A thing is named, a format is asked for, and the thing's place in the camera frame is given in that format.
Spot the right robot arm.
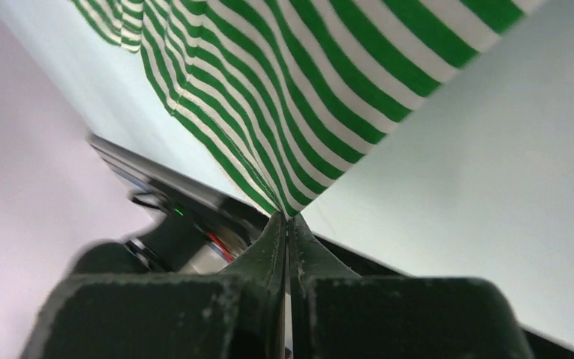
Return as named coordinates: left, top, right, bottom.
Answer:
left=21, top=198, right=534, bottom=358

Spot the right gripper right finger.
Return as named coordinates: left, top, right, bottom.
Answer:
left=288, top=216, right=533, bottom=358

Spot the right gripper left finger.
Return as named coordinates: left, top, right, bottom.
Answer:
left=21, top=213, right=287, bottom=358

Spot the green white striped garment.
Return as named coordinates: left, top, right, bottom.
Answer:
left=74, top=1, right=540, bottom=217

